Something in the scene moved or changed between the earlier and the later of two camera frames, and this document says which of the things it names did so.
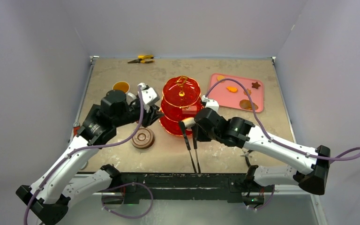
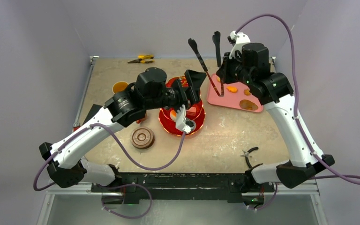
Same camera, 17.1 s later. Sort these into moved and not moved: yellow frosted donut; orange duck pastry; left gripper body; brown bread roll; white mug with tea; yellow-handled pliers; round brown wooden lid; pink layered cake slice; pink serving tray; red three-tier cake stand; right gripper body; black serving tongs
Moved: left gripper body; black serving tongs; yellow frosted donut; right gripper body
Not moved: white mug with tea; round brown wooden lid; orange duck pastry; yellow-handled pliers; pink serving tray; pink layered cake slice; red three-tier cake stand; brown bread roll
